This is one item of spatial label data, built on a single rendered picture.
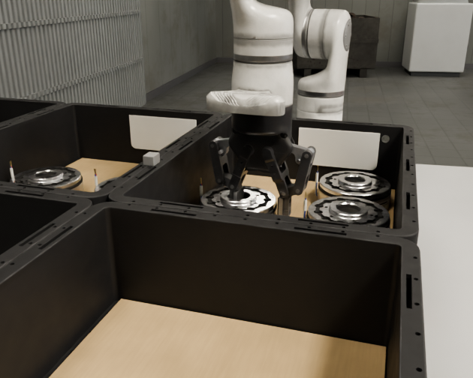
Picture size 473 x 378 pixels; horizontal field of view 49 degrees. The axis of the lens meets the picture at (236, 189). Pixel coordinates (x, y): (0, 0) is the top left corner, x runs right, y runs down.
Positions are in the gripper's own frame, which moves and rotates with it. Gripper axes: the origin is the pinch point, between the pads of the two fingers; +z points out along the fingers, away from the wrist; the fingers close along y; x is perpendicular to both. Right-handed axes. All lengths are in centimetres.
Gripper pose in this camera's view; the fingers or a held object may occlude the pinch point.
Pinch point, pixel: (260, 208)
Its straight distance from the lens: 68.9
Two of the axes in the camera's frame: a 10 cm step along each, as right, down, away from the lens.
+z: 0.0, 9.3, 3.6
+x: -3.6, 3.4, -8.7
